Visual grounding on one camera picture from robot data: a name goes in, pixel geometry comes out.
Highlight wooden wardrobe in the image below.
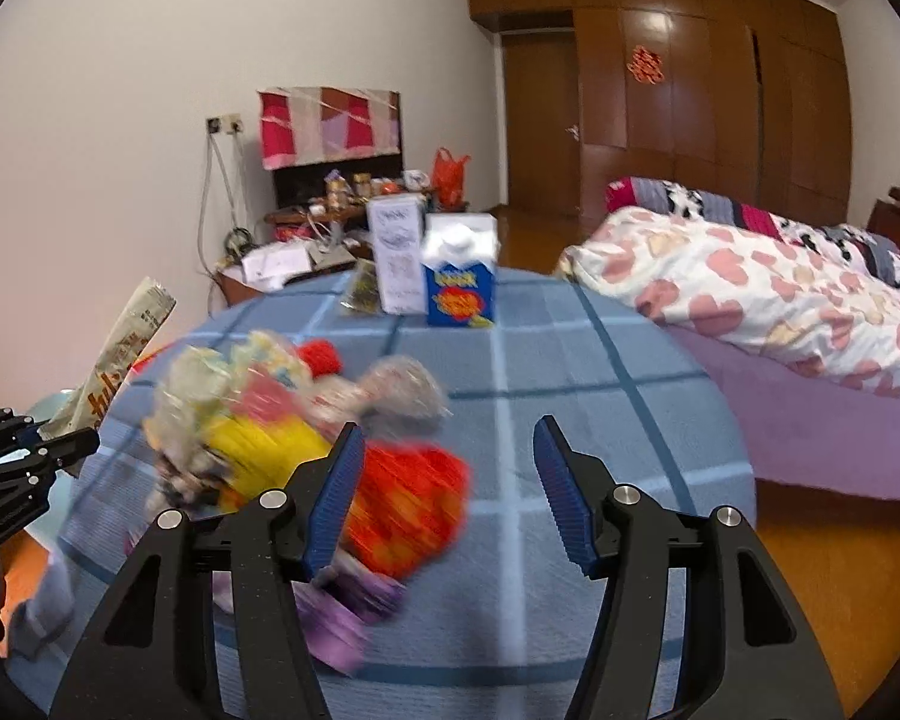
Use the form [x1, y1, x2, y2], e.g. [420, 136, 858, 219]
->
[465, 0, 850, 241]

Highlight dark snack packet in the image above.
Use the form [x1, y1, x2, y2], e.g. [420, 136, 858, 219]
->
[339, 259, 382, 316]

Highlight red pink patchwork cloth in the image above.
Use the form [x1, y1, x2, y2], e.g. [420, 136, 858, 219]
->
[257, 88, 402, 170]

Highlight black television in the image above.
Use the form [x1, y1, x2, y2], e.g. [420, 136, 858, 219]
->
[271, 150, 404, 209]

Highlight blue checked tablecloth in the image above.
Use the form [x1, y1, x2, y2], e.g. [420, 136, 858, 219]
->
[4, 266, 757, 720]

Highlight purple wrapper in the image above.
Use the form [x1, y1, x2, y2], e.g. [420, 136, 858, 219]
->
[210, 562, 410, 672]

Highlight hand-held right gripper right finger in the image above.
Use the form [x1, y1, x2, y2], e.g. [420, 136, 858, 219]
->
[532, 415, 845, 720]

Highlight white cardboard box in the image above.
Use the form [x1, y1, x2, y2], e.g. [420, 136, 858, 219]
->
[241, 244, 312, 290]

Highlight white milk carton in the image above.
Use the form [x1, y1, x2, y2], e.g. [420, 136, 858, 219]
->
[366, 195, 428, 314]

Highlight orange red snack packet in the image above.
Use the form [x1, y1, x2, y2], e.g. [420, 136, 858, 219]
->
[341, 444, 472, 582]

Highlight purple bed sheet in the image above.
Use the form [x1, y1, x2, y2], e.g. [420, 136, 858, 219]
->
[671, 326, 900, 502]

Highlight red ribbed object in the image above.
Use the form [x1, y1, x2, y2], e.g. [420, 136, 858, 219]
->
[298, 339, 346, 380]

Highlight yellow snack packet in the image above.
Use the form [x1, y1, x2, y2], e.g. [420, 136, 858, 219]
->
[144, 328, 335, 515]

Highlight clear crumpled plastic bag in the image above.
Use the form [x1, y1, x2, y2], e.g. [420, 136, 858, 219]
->
[311, 356, 451, 440]

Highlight heart print quilt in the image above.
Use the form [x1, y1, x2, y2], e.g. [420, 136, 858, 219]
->
[555, 206, 900, 407]

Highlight patchwork patterned blanket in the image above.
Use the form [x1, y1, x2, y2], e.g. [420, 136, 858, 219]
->
[606, 177, 900, 293]

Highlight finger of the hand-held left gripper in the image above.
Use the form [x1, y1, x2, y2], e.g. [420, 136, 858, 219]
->
[16, 427, 101, 479]
[0, 408, 42, 455]

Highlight printed paper bag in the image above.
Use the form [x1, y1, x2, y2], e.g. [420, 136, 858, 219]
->
[66, 276, 178, 477]

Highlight wooden television cabinet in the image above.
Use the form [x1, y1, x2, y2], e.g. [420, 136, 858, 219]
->
[211, 202, 391, 308]

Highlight wooden door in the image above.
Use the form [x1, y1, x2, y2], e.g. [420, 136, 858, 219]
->
[501, 31, 582, 215]

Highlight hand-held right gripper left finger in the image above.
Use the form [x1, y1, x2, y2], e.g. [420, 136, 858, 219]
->
[49, 421, 366, 720]

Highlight pale blue plastic bin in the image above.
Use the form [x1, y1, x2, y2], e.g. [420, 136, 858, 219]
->
[21, 388, 83, 436]

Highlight grey hanging cables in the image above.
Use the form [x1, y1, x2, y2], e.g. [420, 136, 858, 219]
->
[195, 131, 252, 271]

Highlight red plastic bag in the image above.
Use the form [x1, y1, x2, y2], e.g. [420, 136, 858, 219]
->
[430, 148, 471, 207]

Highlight blue gable-top carton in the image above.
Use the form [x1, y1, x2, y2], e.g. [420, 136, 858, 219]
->
[420, 214, 498, 329]

